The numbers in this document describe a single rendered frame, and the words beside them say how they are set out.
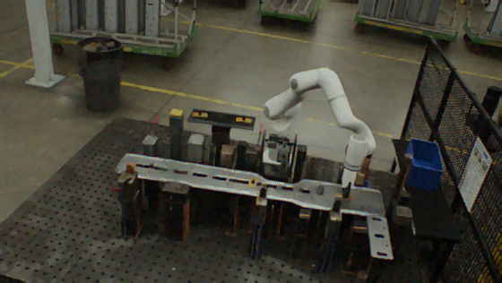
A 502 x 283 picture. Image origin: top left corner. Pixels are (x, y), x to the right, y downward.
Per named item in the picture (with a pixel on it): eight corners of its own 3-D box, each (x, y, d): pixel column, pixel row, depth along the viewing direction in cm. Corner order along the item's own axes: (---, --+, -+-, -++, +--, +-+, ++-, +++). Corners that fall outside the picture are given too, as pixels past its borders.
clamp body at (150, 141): (141, 196, 261) (138, 143, 242) (147, 185, 270) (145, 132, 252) (157, 199, 260) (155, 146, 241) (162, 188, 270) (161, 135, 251)
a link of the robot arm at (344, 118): (348, 98, 228) (369, 155, 223) (324, 103, 220) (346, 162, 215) (359, 91, 220) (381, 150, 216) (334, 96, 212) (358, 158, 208)
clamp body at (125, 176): (117, 239, 229) (112, 183, 211) (127, 221, 242) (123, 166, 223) (137, 243, 229) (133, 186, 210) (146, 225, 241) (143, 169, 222)
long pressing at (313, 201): (110, 176, 227) (110, 174, 226) (125, 153, 246) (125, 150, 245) (385, 218, 217) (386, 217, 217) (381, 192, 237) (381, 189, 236)
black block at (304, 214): (287, 263, 227) (296, 219, 211) (289, 249, 236) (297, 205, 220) (303, 266, 226) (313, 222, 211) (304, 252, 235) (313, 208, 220)
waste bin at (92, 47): (71, 111, 483) (64, 47, 445) (96, 91, 528) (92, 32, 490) (111, 119, 475) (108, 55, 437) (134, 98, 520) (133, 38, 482)
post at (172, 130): (168, 181, 276) (168, 116, 253) (171, 174, 282) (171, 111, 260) (180, 183, 275) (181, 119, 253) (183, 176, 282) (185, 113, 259)
